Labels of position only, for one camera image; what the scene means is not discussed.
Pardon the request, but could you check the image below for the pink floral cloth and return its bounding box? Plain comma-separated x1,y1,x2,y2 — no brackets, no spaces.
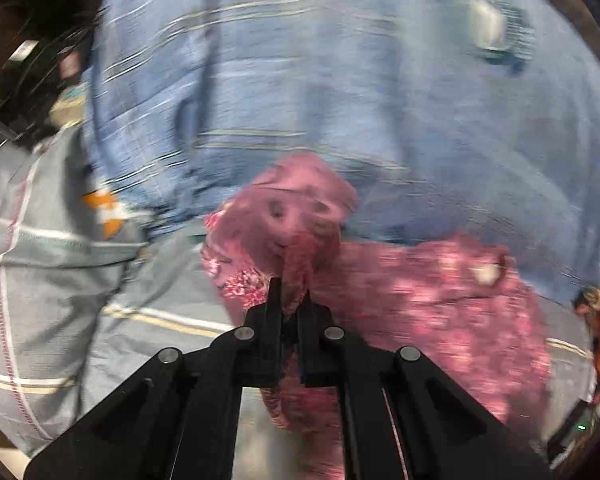
200,152,554,480

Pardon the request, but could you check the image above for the grey star-printed bed sheet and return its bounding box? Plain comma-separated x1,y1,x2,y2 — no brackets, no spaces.
0,125,597,461

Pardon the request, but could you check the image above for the blue striped shirt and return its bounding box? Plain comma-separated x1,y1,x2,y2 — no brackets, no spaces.
80,0,600,311

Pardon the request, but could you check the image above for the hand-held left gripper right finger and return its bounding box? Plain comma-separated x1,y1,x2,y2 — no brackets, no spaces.
299,291,552,480

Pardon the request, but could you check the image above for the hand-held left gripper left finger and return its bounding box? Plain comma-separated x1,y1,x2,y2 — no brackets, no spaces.
24,277,283,480

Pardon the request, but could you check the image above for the dark strapped object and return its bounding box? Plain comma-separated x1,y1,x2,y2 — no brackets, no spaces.
0,10,98,146

